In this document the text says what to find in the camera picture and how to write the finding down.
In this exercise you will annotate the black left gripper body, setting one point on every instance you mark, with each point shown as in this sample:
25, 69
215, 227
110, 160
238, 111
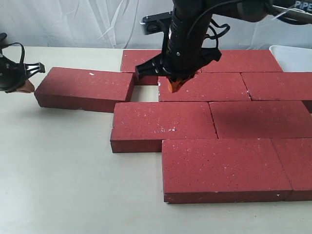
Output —
14, 75

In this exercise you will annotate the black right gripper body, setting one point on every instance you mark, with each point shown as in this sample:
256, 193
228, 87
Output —
182, 54

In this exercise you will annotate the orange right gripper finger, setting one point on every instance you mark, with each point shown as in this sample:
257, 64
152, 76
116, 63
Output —
174, 84

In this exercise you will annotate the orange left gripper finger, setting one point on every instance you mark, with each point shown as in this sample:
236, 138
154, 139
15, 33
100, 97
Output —
28, 87

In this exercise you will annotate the chipped red brick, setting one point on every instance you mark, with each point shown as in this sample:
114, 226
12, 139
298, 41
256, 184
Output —
206, 87

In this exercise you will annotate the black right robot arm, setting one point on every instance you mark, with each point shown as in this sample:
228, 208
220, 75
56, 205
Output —
294, 12

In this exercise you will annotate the white wrinkled backdrop cloth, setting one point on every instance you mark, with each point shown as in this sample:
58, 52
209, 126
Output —
116, 24

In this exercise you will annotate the white plastic tray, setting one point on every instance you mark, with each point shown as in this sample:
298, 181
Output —
292, 59

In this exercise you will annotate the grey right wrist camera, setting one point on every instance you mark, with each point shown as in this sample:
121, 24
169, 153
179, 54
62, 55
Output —
156, 23

